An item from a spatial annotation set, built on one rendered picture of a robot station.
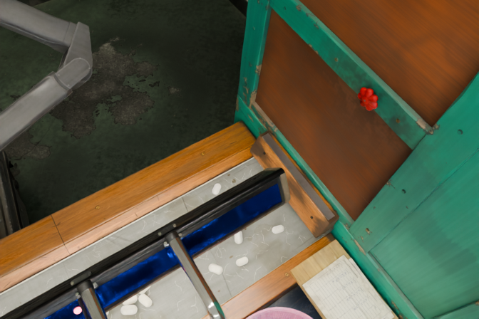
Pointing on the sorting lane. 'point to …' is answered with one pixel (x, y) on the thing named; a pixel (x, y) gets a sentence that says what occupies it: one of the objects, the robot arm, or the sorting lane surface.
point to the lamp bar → (265, 193)
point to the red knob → (368, 98)
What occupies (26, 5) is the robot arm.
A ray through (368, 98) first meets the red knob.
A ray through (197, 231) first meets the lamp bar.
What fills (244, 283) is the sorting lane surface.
